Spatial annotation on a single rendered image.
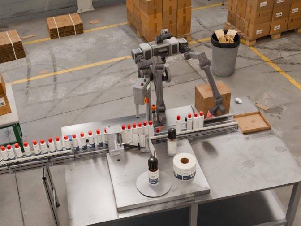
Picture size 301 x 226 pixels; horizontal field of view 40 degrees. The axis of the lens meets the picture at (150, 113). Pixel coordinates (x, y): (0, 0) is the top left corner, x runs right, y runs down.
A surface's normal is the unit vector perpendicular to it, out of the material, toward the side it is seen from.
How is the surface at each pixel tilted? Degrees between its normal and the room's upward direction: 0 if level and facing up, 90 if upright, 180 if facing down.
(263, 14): 87
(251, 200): 0
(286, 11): 90
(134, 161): 0
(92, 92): 0
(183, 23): 86
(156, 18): 88
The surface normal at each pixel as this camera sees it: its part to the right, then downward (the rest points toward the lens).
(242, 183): -0.04, -0.79
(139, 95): -0.38, 0.58
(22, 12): 0.36, 0.55
